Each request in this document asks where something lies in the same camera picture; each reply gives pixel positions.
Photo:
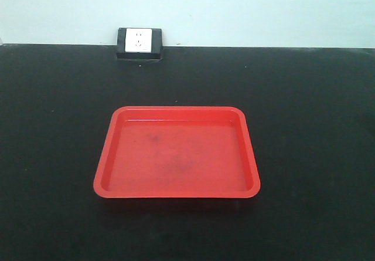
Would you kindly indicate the red plastic tray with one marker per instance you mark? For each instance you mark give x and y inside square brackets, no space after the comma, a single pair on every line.
[177,152]

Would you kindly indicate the white socket black box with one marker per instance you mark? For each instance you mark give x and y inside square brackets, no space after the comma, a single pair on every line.
[139,44]

